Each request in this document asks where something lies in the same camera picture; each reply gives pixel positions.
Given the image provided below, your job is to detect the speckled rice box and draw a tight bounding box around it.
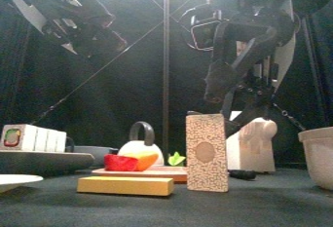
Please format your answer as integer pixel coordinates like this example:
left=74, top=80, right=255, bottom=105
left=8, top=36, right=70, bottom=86
left=184, top=112, right=230, bottom=194

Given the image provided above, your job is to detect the brace rod with turnbuckle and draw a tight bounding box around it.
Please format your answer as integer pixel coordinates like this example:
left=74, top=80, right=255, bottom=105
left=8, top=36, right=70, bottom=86
left=271, top=101, right=308, bottom=132

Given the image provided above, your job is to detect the black cylinder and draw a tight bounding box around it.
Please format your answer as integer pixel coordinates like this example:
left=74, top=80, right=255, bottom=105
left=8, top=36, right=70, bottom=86
left=227, top=169, right=259, bottom=181

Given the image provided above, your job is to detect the green leaf toy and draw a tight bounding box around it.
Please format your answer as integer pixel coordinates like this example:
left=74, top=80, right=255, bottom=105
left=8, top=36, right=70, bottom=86
left=165, top=151, right=187, bottom=168

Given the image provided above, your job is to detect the white bowl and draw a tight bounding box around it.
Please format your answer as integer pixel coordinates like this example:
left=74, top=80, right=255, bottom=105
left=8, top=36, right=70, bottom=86
left=296, top=126, right=333, bottom=192

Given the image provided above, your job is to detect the wooden cutting board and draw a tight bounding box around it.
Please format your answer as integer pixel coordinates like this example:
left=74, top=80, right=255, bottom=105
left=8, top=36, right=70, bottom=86
left=91, top=165, right=188, bottom=183

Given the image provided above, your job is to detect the orange pepper piece toy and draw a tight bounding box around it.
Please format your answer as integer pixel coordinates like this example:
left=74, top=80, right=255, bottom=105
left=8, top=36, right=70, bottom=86
left=121, top=150, right=160, bottom=172

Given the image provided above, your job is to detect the red pepper piece toy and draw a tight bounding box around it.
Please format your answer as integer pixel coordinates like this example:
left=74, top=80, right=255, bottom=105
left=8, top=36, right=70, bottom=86
left=103, top=153, right=140, bottom=172

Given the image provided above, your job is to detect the grey cup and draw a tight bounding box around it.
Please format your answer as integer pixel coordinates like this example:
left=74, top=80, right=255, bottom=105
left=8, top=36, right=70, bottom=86
left=64, top=135, right=119, bottom=168

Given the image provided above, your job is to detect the yellow wooden block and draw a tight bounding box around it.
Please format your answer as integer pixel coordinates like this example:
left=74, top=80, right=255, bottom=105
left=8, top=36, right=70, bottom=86
left=74, top=175, right=175, bottom=197

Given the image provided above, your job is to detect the dark grey tray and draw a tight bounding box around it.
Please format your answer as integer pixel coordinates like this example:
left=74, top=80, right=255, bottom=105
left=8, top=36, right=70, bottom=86
left=0, top=149, right=96, bottom=177

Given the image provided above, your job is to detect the white plate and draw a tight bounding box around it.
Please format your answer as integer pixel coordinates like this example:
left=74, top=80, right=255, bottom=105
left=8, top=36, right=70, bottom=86
left=0, top=173, right=45, bottom=194

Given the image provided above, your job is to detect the diagonal frame brace rod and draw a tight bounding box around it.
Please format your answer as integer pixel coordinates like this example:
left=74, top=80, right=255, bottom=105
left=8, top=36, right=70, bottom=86
left=29, top=0, right=218, bottom=126
left=128, top=0, right=193, bottom=35

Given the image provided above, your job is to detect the vertical metal frame pole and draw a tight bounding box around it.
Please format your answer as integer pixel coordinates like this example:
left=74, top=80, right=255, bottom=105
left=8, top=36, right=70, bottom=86
left=161, top=0, right=171, bottom=162

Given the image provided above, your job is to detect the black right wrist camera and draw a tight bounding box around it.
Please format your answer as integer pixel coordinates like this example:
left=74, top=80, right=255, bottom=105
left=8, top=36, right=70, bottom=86
left=179, top=0, right=224, bottom=53

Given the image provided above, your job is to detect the white kettle grey handle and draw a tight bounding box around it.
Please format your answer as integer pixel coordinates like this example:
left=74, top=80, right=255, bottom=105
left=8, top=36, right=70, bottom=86
left=116, top=121, right=165, bottom=168

